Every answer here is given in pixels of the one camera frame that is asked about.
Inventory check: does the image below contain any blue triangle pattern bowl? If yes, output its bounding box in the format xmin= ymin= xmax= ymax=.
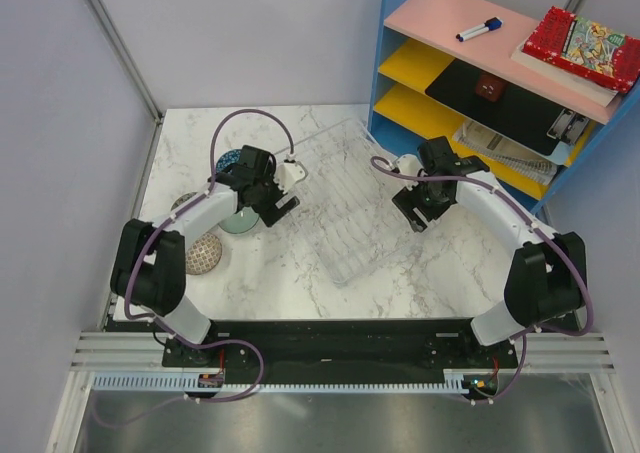
xmin=216 ymin=149 xmax=241 ymax=172

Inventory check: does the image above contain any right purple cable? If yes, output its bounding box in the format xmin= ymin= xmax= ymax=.
xmin=369 ymin=155 xmax=594 ymax=407

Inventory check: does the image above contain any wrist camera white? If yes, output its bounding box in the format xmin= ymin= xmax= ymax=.
xmin=391 ymin=154 xmax=422 ymax=177
xmin=274 ymin=161 xmax=308 ymax=193

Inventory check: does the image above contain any purple cable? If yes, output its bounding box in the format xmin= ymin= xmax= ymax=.
xmin=369 ymin=155 xmax=594 ymax=407
xmin=89 ymin=108 xmax=297 ymax=428

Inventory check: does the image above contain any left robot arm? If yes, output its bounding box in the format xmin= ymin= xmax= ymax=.
xmin=110 ymin=146 xmax=307 ymax=366

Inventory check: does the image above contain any white wire dish rack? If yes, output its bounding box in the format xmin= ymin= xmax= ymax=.
xmin=290 ymin=119 xmax=424 ymax=285

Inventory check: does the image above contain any black clipboard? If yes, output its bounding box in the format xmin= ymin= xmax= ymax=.
xmin=425 ymin=59 xmax=590 ymax=158

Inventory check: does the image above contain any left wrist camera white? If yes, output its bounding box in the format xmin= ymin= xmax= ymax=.
xmin=274 ymin=161 xmax=308 ymax=193

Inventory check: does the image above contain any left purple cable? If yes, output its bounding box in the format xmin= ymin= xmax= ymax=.
xmin=89 ymin=108 xmax=297 ymax=428

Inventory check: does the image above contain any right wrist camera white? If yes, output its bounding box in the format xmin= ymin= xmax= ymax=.
xmin=391 ymin=154 xmax=422 ymax=177

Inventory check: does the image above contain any brown lattice pattern bowl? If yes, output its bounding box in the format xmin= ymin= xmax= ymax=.
xmin=185 ymin=232 xmax=222 ymax=276

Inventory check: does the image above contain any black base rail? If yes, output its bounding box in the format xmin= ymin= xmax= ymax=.
xmin=162 ymin=319 xmax=517 ymax=386

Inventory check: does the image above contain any spiral notebook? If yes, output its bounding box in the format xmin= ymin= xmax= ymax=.
xmin=453 ymin=120 xmax=558 ymax=185

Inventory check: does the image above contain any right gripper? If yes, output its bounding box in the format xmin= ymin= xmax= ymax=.
xmin=391 ymin=172 xmax=452 ymax=233

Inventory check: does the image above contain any green ribbed bowl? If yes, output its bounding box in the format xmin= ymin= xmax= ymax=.
xmin=219 ymin=208 xmax=260 ymax=235

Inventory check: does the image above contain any brown cube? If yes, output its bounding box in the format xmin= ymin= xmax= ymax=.
xmin=474 ymin=72 xmax=508 ymax=103

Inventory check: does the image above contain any grey book under red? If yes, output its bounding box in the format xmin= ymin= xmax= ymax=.
xmin=511 ymin=43 xmax=618 ymax=107

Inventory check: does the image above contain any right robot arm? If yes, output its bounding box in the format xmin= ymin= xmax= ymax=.
xmin=388 ymin=137 xmax=587 ymax=367

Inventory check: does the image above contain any blue shelf unit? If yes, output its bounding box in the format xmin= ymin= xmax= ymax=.
xmin=368 ymin=0 xmax=639 ymax=213

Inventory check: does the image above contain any white cable duct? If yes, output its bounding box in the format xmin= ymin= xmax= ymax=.
xmin=92 ymin=372 xmax=479 ymax=395

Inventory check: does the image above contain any blue whiteboard marker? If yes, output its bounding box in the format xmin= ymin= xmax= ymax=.
xmin=456 ymin=17 xmax=503 ymax=42

